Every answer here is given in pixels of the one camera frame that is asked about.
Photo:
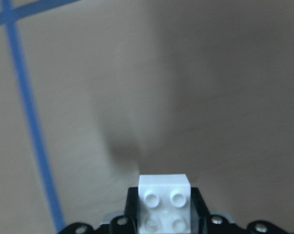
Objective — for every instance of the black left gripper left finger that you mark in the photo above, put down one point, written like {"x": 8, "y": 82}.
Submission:
{"x": 131, "y": 210}

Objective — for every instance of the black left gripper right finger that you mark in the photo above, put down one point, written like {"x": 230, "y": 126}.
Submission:
{"x": 199, "y": 213}

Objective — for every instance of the white block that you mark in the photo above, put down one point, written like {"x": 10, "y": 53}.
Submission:
{"x": 164, "y": 204}

